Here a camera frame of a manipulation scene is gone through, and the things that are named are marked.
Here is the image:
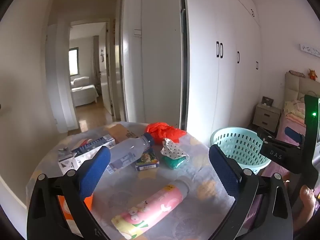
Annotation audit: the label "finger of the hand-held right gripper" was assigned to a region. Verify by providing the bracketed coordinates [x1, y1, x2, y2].
[256, 127, 307, 174]
[284, 126, 305, 143]

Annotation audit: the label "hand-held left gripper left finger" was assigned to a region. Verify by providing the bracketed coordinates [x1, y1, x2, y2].
[26, 145, 112, 240]

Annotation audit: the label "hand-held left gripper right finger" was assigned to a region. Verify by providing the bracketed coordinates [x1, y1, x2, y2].
[209, 144, 293, 240]

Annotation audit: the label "blue and white carton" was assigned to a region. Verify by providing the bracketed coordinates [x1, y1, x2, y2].
[58, 134, 117, 176]

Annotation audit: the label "teal plastic basket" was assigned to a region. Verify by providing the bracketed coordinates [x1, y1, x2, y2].
[209, 127, 272, 175]

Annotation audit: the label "person's right hand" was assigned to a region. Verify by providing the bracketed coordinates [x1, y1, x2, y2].
[292, 185, 318, 233]

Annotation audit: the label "folded pastel blankets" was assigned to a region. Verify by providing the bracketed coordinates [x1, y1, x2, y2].
[284, 99, 307, 128]

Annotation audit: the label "beige nightstand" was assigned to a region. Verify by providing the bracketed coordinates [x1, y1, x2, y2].
[252, 104, 282, 133]

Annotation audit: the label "red snack packet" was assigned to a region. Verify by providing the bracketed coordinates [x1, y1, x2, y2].
[75, 138, 94, 147]

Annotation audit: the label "round table with patterned tablecloth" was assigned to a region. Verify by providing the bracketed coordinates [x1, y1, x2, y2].
[25, 122, 240, 240]

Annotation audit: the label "clear plastic bottle blue cap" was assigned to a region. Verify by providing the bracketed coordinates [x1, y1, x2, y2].
[105, 132, 154, 174]

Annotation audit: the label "red and white paper cup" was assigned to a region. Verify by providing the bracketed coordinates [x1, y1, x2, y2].
[57, 194, 94, 230]

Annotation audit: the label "beige padded headboard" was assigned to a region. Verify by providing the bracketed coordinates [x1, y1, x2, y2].
[285, 72, 320, 103]

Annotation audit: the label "brown cardboard sleeve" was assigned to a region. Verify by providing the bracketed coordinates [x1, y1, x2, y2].
[109, 124, 138, 141]

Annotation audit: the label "green mesh scrubber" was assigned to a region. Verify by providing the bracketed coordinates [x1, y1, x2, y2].
[161, 155, 189, 170]

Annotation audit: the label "small colourful carton box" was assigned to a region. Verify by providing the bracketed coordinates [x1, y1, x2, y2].
[135, 148, 160, 172]

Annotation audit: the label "white polka dot wrapper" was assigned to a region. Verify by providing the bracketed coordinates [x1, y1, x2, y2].
[160, 138, 187, 160]

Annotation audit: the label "pink printed bottle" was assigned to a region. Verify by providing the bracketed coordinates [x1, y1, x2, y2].
[111, 176, 193, 239]

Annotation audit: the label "red plastic bag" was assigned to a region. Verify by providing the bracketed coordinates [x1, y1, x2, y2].
[145, 122, 187, 145]

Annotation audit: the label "white wardrobe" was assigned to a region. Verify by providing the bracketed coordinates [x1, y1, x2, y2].
[184, 0, 263, 145]

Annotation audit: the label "white sofa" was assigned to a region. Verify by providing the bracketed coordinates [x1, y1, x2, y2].
[71, 76, 99, 107]

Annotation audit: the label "white hallway door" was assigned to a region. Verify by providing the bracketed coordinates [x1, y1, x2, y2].
[99, 27, 113, 115]

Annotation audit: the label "beige curtain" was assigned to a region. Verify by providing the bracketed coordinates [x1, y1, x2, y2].
[92, 35, 100, 85]

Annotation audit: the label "dark framed window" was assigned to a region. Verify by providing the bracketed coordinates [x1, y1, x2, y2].
[69, 47, 79, 77]

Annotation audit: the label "white sliding door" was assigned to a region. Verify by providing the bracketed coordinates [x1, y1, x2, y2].
[121, 0, 188, 130]

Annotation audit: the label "white wall sign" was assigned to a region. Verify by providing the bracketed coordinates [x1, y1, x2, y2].
[300, 44, 320, 57]

